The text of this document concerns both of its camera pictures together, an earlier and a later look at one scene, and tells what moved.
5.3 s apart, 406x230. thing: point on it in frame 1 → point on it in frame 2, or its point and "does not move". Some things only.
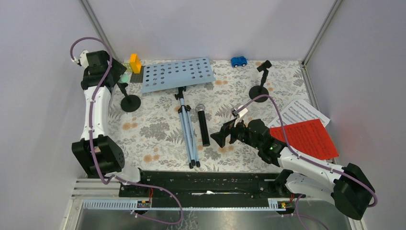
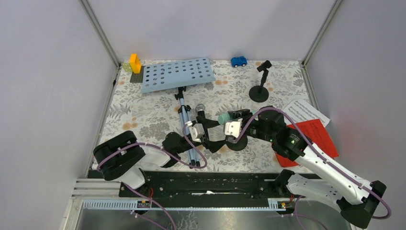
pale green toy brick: (128, 66) does not move
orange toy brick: (135, 63) does not move
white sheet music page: (298, 110) does not move
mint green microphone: (124, 78) → (223, 118)
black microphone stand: (130, 103) → (238, 145)
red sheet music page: (310, 138) does not move
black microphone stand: (257, 90) does not move
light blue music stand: (179, 74) does not move
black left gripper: (117, 70) → (212, 146)
